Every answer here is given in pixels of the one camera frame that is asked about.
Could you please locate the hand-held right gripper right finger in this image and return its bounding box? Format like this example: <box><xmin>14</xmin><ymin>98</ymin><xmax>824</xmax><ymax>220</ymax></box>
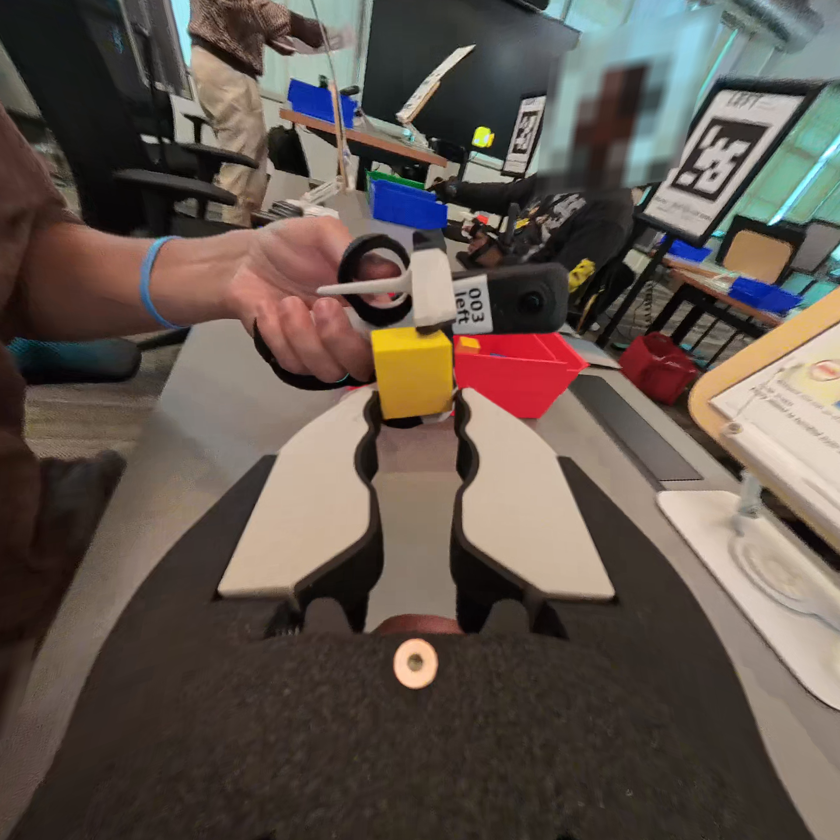
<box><xmin>451</xmin><ymin>390</ymin><xmax>615</xmax><ymax>607</ymax></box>

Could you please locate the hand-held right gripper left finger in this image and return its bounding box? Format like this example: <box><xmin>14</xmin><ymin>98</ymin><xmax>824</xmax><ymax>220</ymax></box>
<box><xmin>217</xmin><ymin>390</ymin><xmax>384</xmax><ymax>607</ymax></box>

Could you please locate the red plastic bin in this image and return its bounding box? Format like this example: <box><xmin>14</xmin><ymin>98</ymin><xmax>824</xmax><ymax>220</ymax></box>
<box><xmin>453</xmin><ymin>332</ymin><xmax>588</xmax><ymax>418</ymax></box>

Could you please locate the yellow wooden block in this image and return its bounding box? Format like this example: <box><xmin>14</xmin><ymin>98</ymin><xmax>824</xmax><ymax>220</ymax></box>
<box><xmin>372</xmin><ymin>329</ymin><xmax>456</xmax><ymax>424</ymax></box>

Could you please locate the person's left forearm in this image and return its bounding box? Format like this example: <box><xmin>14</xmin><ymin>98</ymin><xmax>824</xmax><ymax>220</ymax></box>
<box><xmin>0</xmin><ymin>224</ymin><xmax>244</xmax><ymax>340</ymax></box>

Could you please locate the grey desk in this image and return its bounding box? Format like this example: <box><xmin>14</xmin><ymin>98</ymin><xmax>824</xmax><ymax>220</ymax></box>
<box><xmin>0</xmin><ymin>171</ymin><xmax>840</xmax><ymax>840</ymax></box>

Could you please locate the person's left hand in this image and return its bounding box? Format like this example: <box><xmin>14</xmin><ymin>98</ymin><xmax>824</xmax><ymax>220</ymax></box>
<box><xmin>230</xmin><ymin>214</ymin><xmax>395</xmax><ymax>384</ymax></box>

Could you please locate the small blue plastic bin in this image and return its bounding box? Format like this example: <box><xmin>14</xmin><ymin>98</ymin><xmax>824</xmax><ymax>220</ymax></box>
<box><xmin>287</xmin><ymin>79</ymin><xmax>358</xmax><ymax>128</ymax></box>
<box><xmin>371</xmin><ymin>179</ymin><xmax>450</xmax><ymax>232</ymax></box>

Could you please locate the red bag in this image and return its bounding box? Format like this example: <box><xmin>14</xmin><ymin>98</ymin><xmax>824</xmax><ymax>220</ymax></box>
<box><xmin>620</xmin><ymin>332</ymin><xmax>703</xmax><ymax>405</ymax></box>

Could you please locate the small tag board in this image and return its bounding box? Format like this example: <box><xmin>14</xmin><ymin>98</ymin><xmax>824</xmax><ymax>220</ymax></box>
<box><xmin>503</xmin><ymin>95</ymin><xmax>548</xmax><ymax>178</ymax></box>

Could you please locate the white board stand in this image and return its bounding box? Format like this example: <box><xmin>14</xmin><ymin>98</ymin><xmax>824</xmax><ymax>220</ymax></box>
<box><xmin>657</xmin><ymin>466</ymin><xmax>840</xmax><ymax>710</ymax></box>

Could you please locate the wooden table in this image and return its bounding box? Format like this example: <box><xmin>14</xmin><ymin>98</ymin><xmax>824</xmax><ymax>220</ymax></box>
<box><xmin>280</xmin><ymin>108</ymin><xmax>454</xmax><ymax>165</ymax></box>

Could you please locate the black monitor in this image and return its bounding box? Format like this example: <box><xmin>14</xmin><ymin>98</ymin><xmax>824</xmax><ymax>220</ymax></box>
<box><xmin>361</xmin><ymin>0</ymin><xmax>578</xmax><ymax>165</ymax></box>

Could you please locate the large tag board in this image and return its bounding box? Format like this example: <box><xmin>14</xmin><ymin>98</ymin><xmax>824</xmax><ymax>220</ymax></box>
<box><xmin>634</xmin><ymin>79</ymin><xmax>821</xmax><ymax>244</ymax></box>

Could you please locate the person's brown clothing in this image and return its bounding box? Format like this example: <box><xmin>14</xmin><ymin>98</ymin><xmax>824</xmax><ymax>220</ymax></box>
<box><xmin>0</xmin><ymin>112</ymin><xmax>128</xmax><ymax>683</ymax></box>

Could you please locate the blue wristband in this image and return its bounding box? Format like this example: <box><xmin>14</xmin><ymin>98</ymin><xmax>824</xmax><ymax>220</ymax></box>
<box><xmin>141</xmin><ymin>237</ymin><xmax>179</xmax><ymax>329</ymax></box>

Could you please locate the black office chair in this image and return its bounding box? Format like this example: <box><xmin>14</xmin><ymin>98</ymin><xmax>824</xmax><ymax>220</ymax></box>
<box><xmin>112</xmin><ymin>112</ymin><xmax>263</xmax><ymax>237</ymax></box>

